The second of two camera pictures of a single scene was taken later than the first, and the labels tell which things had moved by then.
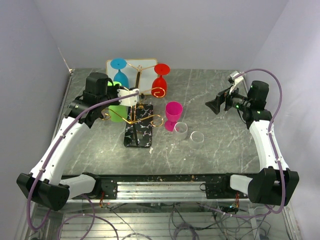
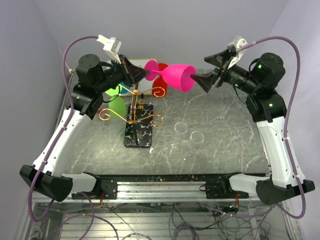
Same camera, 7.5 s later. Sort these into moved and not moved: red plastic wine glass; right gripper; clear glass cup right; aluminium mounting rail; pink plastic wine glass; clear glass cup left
Moved: right gripper; pink plastic wine glass
Not moved: clear glass cup right; red plastic wine glass; aluminium mounting rail; clear glass cup left
